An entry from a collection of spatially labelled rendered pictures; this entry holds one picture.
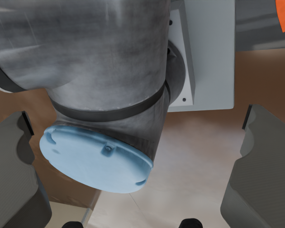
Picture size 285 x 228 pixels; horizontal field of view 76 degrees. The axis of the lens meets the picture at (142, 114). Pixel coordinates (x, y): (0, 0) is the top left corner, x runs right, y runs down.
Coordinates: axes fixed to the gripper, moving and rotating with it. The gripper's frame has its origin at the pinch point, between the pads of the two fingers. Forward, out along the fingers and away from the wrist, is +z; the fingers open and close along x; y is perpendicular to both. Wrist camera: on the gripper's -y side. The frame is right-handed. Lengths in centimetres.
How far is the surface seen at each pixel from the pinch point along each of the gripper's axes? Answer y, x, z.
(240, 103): 66, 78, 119
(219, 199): 231, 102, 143
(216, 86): 14.7, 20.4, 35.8
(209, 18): -2.1, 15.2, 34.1
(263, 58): 28, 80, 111
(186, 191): 227, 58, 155
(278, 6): -2, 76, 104
